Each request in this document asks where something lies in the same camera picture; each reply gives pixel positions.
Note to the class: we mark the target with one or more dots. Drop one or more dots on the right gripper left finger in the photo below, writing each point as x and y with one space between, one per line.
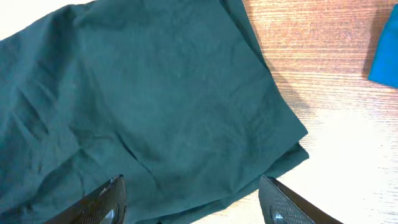
104 205

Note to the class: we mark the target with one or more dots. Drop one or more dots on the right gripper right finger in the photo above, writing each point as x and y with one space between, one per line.
281 205

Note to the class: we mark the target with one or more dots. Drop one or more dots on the black shorts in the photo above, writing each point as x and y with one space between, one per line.
174 95

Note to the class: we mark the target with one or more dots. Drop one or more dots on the blue polo shirt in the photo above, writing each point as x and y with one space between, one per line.
384 65

